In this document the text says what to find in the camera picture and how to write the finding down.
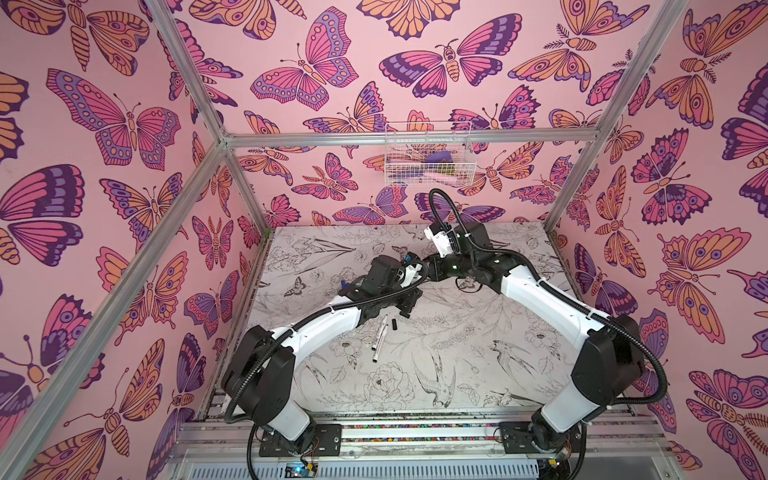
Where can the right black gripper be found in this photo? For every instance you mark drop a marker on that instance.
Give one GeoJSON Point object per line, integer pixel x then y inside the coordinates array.
{"type": "Point", "coordinates": [459, 274]}

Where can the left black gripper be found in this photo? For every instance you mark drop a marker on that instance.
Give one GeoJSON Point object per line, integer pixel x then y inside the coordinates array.
{"type": "Point", "coordinates": [410, 294]}

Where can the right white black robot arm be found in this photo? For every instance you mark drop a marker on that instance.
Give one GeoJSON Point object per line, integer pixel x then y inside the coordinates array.
{"type": "Point", "coordinates": [613, 367]}

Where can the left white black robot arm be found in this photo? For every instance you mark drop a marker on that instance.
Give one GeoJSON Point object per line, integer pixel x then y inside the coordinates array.
{"type": "Point", "coordinates": [259, 378]}

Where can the white marker pen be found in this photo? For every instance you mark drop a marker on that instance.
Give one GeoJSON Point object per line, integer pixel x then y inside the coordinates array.
{"type": "Point", "coordinates": [381, 333]}
{"type": "Point", "coordinates": [376, 354]}

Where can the small green circuit board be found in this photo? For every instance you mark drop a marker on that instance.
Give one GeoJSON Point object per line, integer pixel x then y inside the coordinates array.
{"type": "Point", "coordinates": [299, 470]}

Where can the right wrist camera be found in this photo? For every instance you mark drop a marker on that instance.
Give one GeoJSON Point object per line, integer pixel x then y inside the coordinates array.
{"type": "Point", "coordinates": [443, 239]}

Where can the white wire basket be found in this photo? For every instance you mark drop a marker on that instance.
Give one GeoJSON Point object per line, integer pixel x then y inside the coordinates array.
{"type": "Point", "coordinates": [420, 156]}

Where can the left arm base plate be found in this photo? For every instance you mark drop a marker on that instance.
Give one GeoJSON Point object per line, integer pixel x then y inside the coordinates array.
{"type": "Point", "coordinates": [319, 440]}

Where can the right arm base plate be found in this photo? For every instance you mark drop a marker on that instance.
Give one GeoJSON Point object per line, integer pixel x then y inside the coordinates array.
{"type": "Point", "coordinates": [528, 438]}

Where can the aluminium rail base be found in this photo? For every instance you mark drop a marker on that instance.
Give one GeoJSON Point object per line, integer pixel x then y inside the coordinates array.
{"type": "Point", "coordinates": [620, 445]}

